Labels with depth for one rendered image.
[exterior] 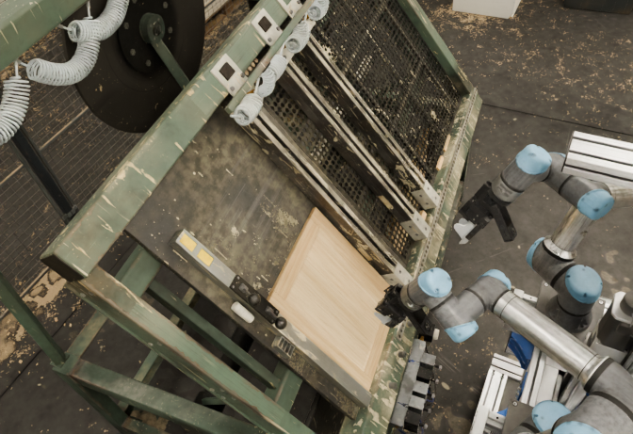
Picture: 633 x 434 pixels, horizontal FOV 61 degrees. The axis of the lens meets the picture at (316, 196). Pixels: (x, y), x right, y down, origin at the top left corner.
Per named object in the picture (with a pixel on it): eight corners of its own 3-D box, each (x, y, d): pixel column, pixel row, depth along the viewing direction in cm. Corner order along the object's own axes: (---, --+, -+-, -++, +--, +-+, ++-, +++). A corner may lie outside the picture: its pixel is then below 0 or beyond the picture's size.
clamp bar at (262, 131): (396, 297, 224) (445, 291, 207) (192, 83, 174) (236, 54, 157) (402, 278, 230) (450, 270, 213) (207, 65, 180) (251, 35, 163)
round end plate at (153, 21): (134, 177, 205) (31, -25, 146) (121, 174, 207) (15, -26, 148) (229, 59, 253) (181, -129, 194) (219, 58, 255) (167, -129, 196)
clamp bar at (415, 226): (413, 244, 241) (460, 234, 225) (233, 35, 191) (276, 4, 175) (418, 227, 247) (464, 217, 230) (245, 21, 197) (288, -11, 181)
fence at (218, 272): (359, 407, 195) (367, 408, 193) (168, 244, 155) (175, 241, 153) (364, 394, 198) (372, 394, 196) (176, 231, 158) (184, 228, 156)
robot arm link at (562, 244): (546, 293, 187) (640, 166, 155) (516, 263, 196) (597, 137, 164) (568, 285, 193) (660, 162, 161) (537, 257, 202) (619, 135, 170)
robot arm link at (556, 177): (573, 194, 143) (549, 197, 137) (542, 169, 150) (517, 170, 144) (590, 169, 139) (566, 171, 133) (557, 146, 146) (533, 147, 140)
